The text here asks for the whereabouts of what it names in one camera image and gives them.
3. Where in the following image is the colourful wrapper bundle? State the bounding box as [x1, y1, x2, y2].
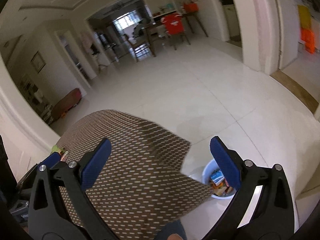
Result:
[50, 145, 68, 161]

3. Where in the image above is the white trash bin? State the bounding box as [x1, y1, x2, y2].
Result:
[201, 159, 236, 200]

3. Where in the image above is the brown polka dot tablecloth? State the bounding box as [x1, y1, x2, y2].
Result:
[57, 109, 211, 239]

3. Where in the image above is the wooden dining chair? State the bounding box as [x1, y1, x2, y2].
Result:
[123, 34, 153, 62]

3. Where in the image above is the wooden dining table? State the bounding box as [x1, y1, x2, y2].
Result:
[144, 11, 209, 57]

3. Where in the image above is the red bag on table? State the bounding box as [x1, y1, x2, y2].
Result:
[183, 2, 199, 14]

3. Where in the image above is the framed wall picture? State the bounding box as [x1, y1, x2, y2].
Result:
[30, 51, 46, 74]

